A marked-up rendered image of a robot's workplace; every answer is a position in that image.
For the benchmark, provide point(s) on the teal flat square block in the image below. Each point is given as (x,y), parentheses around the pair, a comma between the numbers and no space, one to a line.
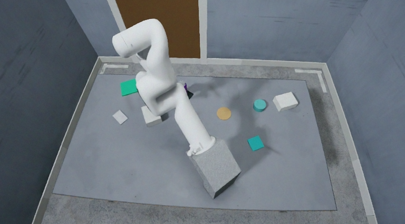
(128,87)

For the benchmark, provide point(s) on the teal flat square tile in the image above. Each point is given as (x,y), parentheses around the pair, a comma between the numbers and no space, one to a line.
(255,143)

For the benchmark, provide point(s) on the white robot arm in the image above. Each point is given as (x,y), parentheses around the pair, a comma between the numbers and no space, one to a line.
(158,86)

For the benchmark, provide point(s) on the teal short cylinder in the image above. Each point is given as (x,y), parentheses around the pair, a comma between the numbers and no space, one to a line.
(259,105)

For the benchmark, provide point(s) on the purple drink can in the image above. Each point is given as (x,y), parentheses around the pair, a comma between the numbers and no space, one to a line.
(184,84)

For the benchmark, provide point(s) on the tan round cork coaster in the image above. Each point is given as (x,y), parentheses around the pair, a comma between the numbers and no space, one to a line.
(224,113)

